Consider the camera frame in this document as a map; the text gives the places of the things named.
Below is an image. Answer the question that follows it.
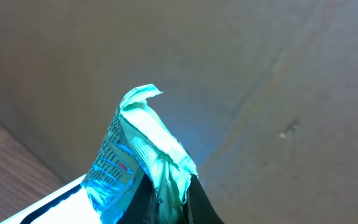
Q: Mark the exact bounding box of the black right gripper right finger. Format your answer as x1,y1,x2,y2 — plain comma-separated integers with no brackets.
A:
183,174,224,224

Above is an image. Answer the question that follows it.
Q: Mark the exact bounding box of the white black barcode scanner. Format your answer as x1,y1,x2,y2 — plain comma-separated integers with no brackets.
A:
1,175,101,224

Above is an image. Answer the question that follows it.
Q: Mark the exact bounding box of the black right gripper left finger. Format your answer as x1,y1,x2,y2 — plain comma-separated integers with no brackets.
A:
117,175,156,224

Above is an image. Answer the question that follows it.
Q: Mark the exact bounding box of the teal tissue pack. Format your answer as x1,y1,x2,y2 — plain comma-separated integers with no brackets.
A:
81,84,198,223

